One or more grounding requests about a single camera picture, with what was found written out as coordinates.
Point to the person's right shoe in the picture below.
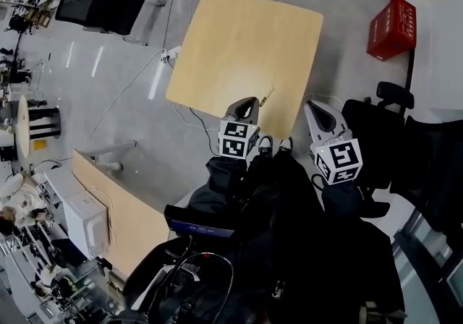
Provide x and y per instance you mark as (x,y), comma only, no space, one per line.
(285,143)

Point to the person's left shoe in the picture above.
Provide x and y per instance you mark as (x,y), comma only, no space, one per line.
(265,144)

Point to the round white table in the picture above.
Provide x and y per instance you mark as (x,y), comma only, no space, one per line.
(23,127)

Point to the person's black jacket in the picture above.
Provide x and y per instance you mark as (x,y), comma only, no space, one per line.
(289,243)

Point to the red box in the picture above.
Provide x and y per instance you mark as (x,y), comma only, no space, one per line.
(390,29)

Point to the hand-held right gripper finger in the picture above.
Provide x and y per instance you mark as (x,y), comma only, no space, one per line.
(338,120)
(311,123)

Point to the white power strip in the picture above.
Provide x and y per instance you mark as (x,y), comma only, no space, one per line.
(173,52)

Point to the black chest-mounted screen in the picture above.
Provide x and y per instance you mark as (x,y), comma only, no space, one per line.
(199,225)

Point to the person's shoe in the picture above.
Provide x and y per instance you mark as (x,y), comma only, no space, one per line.
(285,143)
(265,144)

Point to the person's left forearm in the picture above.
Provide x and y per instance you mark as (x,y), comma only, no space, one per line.
(220,181)

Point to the white box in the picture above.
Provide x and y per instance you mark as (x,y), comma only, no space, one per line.
(61,181)

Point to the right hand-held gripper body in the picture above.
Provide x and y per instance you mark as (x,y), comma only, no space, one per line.
(340,160)

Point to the white microwave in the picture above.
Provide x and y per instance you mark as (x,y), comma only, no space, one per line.
(87,221)

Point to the person's right forearm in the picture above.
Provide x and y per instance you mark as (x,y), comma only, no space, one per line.
(341,199)

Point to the yellow flat floor object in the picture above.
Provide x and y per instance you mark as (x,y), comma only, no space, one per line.
(40,144)

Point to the long wooden desk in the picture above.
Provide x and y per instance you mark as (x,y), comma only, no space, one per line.
(134,214)

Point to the black mesh visitor chair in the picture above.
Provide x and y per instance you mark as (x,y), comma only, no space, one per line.
(97,4)

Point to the black office chair with armrest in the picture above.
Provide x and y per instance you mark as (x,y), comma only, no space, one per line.
(376,127)

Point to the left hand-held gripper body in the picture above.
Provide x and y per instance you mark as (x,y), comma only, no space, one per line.
(237,138)

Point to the square wooden table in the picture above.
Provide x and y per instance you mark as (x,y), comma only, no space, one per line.
(246,44)

